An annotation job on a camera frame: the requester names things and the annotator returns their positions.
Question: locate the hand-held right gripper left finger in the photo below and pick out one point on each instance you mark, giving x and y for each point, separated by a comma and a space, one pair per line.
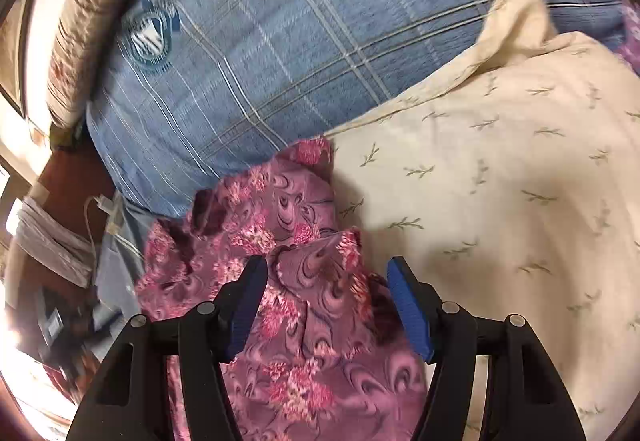
247, 293

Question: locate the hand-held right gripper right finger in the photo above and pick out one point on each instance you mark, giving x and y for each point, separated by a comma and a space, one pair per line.
407, 306

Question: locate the purple floral garment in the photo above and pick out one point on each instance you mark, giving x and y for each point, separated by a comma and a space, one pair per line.
300, 221

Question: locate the light blue bed sheet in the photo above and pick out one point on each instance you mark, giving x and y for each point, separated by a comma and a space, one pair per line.
117, 271

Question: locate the white charger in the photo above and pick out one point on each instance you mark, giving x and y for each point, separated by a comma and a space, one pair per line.
112, 213

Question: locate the cream leaf print pillow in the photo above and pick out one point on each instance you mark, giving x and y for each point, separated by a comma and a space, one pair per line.
500, 171

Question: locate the grey white cloth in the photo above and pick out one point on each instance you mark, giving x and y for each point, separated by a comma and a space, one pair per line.
50, 236

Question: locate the blue plaid quilt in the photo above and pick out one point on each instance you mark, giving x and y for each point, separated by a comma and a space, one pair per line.
300, 46

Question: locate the beige floral pillow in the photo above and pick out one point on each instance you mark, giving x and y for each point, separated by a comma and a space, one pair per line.
85, 21

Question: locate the lilac flower print garment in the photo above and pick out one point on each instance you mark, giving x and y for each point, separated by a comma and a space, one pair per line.
631, 36

